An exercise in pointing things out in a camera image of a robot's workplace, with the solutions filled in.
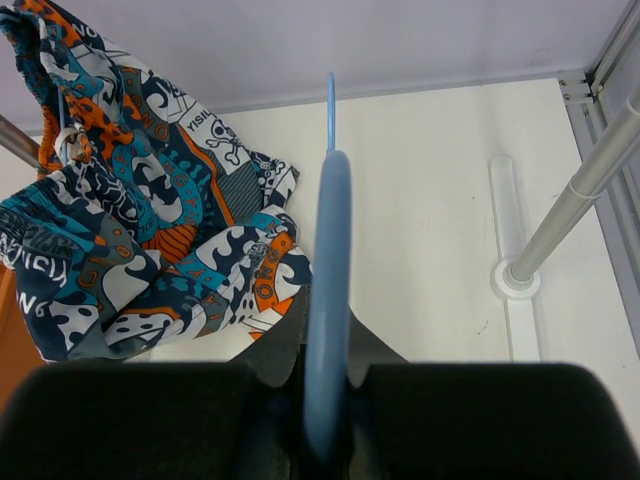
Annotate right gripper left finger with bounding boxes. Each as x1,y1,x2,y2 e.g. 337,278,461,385
1,293,308,479

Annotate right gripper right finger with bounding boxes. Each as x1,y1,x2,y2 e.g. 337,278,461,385
348,319,639,479

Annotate blue wire hanger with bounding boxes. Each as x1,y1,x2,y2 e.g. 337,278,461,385
54,88,91,166
303,73,352,465

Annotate patterned orange blue shorts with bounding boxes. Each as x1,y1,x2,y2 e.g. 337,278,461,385
1,1,311,362

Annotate metal clothes rack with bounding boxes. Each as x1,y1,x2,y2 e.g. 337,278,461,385
487,89,640,364

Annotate orange plastic basket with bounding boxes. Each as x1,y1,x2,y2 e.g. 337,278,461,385
0,266,45,412

